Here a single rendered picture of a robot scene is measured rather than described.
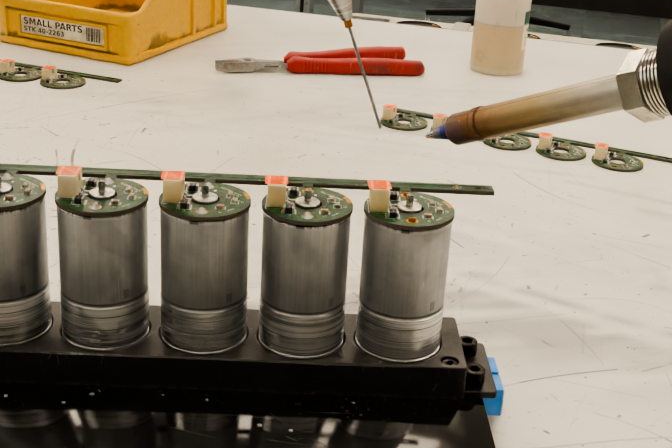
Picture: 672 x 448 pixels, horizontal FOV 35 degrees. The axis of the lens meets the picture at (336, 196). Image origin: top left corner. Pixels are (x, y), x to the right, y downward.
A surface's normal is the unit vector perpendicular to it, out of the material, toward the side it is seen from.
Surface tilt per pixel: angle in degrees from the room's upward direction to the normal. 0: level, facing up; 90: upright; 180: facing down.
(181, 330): 90
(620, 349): 0
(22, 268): 90
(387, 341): 90
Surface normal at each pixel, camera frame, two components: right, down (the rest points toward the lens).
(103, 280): 0.15, 0.38
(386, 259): -0.52, 0.29
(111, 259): 0.40, 0.36
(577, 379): 0.06, -0.93
